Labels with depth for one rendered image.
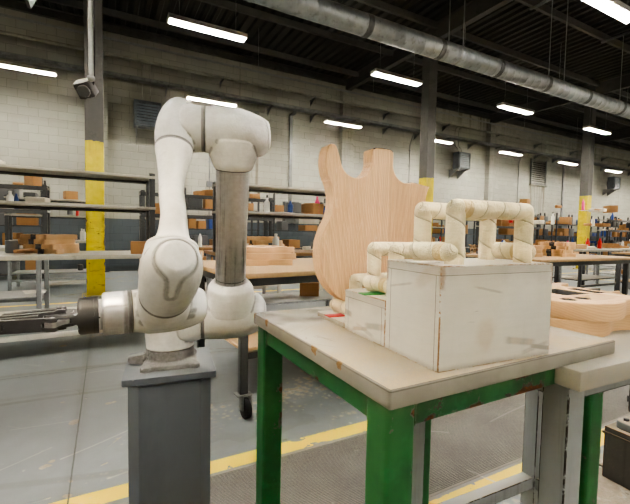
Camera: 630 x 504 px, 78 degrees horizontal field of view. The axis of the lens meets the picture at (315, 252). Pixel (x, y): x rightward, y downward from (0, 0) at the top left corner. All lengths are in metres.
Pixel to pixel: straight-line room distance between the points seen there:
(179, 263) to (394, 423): 0.43
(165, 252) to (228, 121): 0.57
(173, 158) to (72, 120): 10.87
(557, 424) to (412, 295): 0.45
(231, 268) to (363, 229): 0.50
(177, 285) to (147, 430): 0.77
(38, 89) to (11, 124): 1.06
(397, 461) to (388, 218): 0.59
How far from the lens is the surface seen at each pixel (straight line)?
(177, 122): 1.18
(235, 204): 1.23
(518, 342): 0.80
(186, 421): 1.41
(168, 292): 0.73
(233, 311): 1.32
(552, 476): 1.06
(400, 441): 0.66
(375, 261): 0.87
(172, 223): 0.82
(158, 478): 1.49
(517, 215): 0.79
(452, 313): 0.67
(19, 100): 12.14
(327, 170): 0.94
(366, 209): 0.99
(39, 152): 11.85
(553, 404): 1.00
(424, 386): 0.63
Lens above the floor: 1.15
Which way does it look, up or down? 3 degrees down
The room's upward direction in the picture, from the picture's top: 1 degrees clockwise
